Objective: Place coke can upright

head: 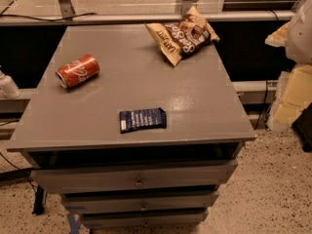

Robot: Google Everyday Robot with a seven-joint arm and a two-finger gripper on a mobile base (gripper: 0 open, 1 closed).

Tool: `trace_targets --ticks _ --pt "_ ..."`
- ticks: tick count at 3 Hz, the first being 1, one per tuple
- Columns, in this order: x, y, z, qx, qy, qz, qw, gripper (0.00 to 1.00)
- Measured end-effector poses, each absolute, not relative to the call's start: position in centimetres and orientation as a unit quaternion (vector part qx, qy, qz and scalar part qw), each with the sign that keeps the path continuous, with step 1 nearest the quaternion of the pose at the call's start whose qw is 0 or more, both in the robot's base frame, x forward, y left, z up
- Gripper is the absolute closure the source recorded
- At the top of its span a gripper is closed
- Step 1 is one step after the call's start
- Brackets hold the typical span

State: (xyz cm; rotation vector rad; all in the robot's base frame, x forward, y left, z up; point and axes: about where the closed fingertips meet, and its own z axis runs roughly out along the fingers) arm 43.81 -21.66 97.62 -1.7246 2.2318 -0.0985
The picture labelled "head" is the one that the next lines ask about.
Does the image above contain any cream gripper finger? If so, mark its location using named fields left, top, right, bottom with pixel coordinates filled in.
left=267, top=64, right=312, bottom=131
left=264, top=22, right=290, bottom=47

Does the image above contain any red coke can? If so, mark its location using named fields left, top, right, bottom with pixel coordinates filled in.
left=56, top=55, right=99, bottom=89

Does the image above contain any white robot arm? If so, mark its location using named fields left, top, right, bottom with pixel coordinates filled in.
left=265, top=0, right=312, bottom=131

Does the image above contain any brown chip bag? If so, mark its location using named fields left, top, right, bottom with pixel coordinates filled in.
left=145, top=6, right=219, bottom=66

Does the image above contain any dark blue snack packet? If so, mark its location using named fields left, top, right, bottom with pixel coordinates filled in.
left=119, top=107, right=167, bottom=134

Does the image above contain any grey drawer cabinet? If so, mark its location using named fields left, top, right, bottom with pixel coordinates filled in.
left=7, top=25, right=254, bottom=228

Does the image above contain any middle grey drawer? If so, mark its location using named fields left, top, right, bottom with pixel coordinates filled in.
left=61, top=190, right=219, bottom=215

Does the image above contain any grey drawer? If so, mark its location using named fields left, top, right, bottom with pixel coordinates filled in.
left=31, top=160, right=237, bottom=194
left=61, top=190, right=219, bottom=215
left=82, top=209, right=208, bottom=229

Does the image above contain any bottom grey drawer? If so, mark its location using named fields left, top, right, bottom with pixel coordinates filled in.
left=82, top=209, right=208, bottom=229

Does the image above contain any top grey drawer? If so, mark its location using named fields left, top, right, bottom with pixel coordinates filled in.
left=31, top=160, right=237, bottom=194

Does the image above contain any white pipe at left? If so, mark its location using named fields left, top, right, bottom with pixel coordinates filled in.
left=0, top=70, right=20, bottom=98

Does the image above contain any black cabinet leg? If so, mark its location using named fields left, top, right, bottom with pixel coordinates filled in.
left=32, top=186, right=46, bottom=215

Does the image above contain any metal frame rail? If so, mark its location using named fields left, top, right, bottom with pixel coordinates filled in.
left=0, top=11, right=294, bottom=26

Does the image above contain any black cable on rail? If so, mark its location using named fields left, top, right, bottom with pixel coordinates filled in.
left=0, top=12, right=98, bottom=22

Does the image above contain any black cable on floor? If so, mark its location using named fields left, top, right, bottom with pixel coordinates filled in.
left=0, top=151, right=37, bottom=193

